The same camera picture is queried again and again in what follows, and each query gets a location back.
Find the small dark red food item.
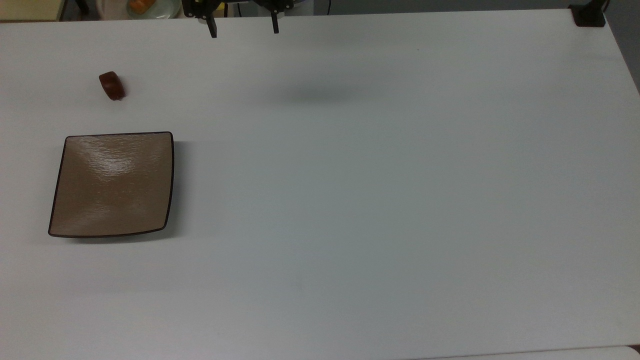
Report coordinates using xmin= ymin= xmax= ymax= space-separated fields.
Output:
xmin=98 ymin=71 xmax=126 ymax=102

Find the white plate with orange food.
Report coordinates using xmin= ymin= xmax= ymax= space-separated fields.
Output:
xmin=97 ymin=0 xmax=182 ymax=20

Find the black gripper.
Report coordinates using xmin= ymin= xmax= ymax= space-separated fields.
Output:
xmin=182 ymin=0 xmax=296 ymax=39

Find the black table clamp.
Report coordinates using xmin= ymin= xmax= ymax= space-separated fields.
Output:
xmin=568 ymin=0 xmax=608 ymax=28

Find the square brown ceramic plate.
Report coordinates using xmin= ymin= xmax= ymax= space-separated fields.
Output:
xmin=47 ymin=131 xmax=175 ymax=239

